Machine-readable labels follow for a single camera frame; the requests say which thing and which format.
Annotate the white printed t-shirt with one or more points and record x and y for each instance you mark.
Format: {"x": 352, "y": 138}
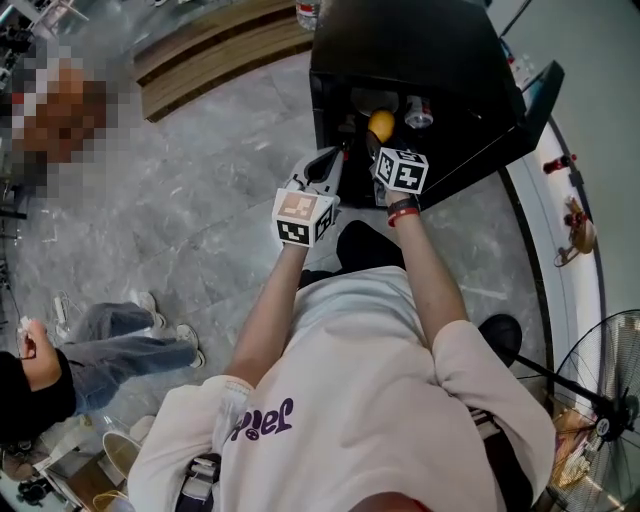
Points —
{"x": 360, "y": 400}

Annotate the red drink bottle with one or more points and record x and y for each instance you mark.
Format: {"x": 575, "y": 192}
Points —
{"x": 556, "y": 164}

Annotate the white power strip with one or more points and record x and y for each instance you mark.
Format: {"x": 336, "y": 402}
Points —
{"x": 60, "y": 309}

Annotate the yellow round food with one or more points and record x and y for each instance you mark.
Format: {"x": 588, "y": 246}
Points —
{"x": 382, "y": 125}

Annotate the person's right forearm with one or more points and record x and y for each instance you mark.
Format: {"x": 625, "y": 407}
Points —
{"x": 430, "y": 280}

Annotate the wooden platform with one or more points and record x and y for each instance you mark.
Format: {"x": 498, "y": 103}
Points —
{"x": 220, "y": 55}

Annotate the black wrist watch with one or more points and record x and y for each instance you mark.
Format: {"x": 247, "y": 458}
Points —
{"x": 403, "y": 205}

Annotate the black fridge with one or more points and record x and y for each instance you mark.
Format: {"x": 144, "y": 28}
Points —
{"x": 410, "y": 45}

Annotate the clear water bottle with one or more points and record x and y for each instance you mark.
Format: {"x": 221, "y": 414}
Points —
{"x": 307, "y": 14}

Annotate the black standing fan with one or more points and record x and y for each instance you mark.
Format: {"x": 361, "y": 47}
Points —
{"x": 607, "y": 400}

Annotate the wicker basket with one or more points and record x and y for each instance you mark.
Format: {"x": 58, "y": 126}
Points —
{"x": 580, "y": 235}

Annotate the white chair frame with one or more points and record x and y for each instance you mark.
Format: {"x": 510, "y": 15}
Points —
{"x": 47, "y": 12}

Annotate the brown paper bag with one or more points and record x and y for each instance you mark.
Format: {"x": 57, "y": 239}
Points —
{"x": 572, "y": 445}

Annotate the black trousers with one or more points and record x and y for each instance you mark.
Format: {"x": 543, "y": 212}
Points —
{"x": 367, "y": 247}

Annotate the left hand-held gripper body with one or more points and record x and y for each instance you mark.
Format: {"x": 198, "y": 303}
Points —
{"x": 302, "y": 215}

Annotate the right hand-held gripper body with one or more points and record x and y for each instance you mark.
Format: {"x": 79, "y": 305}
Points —
{"x": 402, "y": 172}

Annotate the white bowl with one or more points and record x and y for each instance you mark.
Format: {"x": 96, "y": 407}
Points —
{"x": 372, "y": 100}

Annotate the red wristband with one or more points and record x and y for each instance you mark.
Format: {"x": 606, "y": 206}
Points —
{"x": 403, "y": 215}

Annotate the clear bottle with red label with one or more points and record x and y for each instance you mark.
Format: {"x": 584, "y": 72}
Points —
{"x": 418, "y": 112}

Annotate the person's left forearm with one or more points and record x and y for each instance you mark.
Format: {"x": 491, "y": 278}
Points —
{"x": 267, "y": 315}

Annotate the white round shade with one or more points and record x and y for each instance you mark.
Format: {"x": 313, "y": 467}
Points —
{"x": 121, "y": 455}

